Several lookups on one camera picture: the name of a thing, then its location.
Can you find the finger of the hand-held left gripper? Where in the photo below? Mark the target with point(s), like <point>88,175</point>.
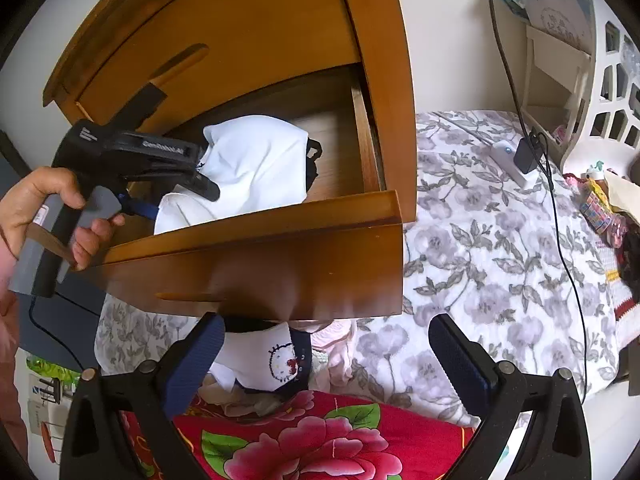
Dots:
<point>142,208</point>
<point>145,102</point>

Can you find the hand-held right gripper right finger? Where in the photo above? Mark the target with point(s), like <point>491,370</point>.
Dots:
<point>457,360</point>

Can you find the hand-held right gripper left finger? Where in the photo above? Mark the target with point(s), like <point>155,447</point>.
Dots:
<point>197,360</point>

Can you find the cream white garment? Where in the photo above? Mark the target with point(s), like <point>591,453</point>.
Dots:
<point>225,397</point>

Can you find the white cat print underwear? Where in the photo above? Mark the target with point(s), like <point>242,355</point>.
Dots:
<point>260,355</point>

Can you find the wooden drawer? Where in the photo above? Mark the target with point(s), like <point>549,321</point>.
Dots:
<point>225,20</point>
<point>250,270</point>

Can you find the white cloth garment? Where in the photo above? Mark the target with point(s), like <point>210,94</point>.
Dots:
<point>250,160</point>

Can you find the pale pink garment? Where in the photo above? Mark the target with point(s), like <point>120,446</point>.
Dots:
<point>335,347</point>

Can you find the black lace underwear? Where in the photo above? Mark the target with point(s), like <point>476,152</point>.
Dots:
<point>312,172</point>

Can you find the person's left forearm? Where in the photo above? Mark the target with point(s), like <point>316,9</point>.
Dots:
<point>6,280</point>

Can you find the closed wooden drawer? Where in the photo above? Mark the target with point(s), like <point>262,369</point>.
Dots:
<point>225,20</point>

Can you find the person's left hand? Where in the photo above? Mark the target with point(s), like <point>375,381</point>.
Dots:
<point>30,200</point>

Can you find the grey floral bed sheet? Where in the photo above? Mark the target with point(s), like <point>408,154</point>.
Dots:
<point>475,270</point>

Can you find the red floral blanket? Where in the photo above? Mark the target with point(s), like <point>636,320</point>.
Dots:
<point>310,440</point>

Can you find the green plastic bag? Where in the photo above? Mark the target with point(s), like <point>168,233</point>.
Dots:
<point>50,367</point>

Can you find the white printed box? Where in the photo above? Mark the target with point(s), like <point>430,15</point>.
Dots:
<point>40,410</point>

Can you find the red white crocheted cloth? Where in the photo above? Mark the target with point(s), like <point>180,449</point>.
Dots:
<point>622,300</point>

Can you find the black cloth bundle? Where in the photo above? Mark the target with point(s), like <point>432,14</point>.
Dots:
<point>631,260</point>

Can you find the colourful toy block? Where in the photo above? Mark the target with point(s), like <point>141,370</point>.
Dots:
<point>595,205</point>

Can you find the white power strip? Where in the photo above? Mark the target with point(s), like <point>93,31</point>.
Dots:
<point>505,157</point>

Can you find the beige paper sheet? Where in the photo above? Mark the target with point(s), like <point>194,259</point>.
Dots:
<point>625,192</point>

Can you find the wooden nightstand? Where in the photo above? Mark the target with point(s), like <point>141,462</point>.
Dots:
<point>380,60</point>

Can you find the white cut-out rack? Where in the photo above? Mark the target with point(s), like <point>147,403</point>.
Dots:
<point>597,50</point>

